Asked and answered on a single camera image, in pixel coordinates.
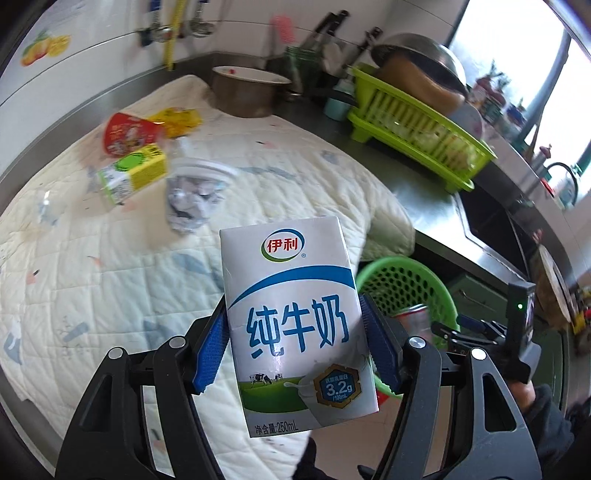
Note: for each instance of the white quilted blanket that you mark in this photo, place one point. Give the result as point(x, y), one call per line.
point(115, 277)

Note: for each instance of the person's right forearm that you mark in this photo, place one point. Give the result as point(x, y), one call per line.
point(549, 424)

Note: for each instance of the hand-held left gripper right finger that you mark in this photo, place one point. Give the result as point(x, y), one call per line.
point(382, 350)

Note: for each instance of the gas valve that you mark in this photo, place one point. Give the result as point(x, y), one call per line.
point(150, 34)

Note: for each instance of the red drink can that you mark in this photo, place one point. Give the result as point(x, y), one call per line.
point(415, 316)

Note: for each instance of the clear plastic wrapper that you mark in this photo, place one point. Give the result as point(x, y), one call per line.
point(48, 205)

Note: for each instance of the steel bowl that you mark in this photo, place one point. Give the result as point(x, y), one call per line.
point(429, 50)

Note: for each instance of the brown wooden bowl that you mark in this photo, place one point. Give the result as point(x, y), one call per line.
point(415, 78)

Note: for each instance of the pink spatula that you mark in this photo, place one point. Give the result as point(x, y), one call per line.
point(282, 28)

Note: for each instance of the white plate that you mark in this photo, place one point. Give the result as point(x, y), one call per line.
point(471, 122)

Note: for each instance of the curved faucet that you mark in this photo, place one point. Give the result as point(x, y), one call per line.
point(565, 177)

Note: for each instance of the green plastic mesh basket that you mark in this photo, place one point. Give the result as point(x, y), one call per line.
point(406, 281)

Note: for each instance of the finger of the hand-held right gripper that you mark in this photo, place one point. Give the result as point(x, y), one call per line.
point(445, 336)
point(471, 321)

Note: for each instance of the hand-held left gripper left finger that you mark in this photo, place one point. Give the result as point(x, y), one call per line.
point(210, 353)

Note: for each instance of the yellow wrapper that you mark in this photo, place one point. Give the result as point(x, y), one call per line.
point(178, 121)

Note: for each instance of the steel sink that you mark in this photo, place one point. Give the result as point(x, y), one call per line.
point(494, 230)

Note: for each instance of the brown pot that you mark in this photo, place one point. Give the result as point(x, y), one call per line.
point(247, 94)

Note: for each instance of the green utensil holder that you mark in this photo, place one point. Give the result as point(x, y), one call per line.
point(302, 69)

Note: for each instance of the teal cup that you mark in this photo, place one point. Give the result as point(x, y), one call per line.
point(337, 104)

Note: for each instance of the bottles on windowsill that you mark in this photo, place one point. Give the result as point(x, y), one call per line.
point(501, 101)

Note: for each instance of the clear plastic cup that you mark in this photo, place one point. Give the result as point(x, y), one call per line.
point(203, 168)

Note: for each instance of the round wooden cutting board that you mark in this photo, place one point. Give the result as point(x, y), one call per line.
point(554, 286)

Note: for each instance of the white blue milk carton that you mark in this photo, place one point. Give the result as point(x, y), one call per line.
point(295, 323)

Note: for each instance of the yellow green juice carton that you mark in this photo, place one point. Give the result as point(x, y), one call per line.
point(134, 170)

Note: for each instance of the red snack packet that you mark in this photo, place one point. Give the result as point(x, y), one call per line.
point(124, 134)

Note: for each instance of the green dish rack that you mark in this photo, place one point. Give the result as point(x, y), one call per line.
point(415, 134)

